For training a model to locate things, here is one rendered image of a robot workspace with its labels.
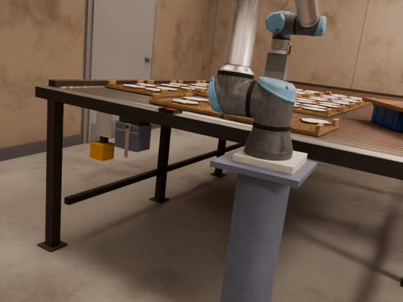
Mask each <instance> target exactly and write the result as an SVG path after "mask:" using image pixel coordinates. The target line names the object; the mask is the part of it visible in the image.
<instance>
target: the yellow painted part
mask: <svg viewBox="0 0 403 302"><path fill-rule="evenodd" d="M114 149H115V144H114V143H110V142H109V138H107V137H102V136H100V141H93V142H91V145H90V158H94V159H97V160H100V161H106V160H109V159H113V158H114Z"/></svg>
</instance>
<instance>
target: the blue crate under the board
mask: <svg viewBox="0 0 403 302"><path fill-rule="evenodd" d="M373 105H374V109H373V112H372V117H371V121H373V122H375V123H378V124H380V125H383V126H385V127H388V128H390V129H393V130H395V131H402V132H403V112H401V111H398V110H394V109H391V108H387V107H383V106H381V105H377V104H373Z"/></svg>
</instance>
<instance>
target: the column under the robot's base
mask: <svg viewBox="0 0 403 302"><path fill-rule="evenodd" d="M242 149H244V147H240V148H238V149H236V150H233V151H231V152H229V153H226V154H225V155H222V156H220V157H218V158H215V159H213V160H211V161H210V167H214V168H219V169H222V170H226V171H231V172H234V173H237V182H236V190H235V196H234V204H233V213H232V217H231V226H230V234H229V239H228V248H227V256H226V261H225V269H224V278H223V283H222V291H221V299H220V302H270V300H271V296H272V290H273V283H274V278H275V272H276V265H277V261H278V255H279V248H280V244H281V237H282V231H283V226H284V220H285V213H286V209H287V203H288V196H289V192H290V186H293V187H296V188H298V187H299V186H300V185H301V184H302V183H303V182H304V181H305V179H306V178H307V177H308V176H309V175H310V174H311V173H312V172H313V171H314V170H315V169H316V168H317V162H313V161H307V160H306V162H305V163H304V164H303V165H302V166H301V167H300V168H299V169H298V170H297V171H296V172H295V173H294V174H293V175H291V174H286V173H282V172H278V171H274V170H268V169H265V168H260V167H255V166H252V165H247V164H242V163H239V162H234V161H232V160H233V155H234V154H235V153H237V152H238V151H240V150H242Z"/></svg>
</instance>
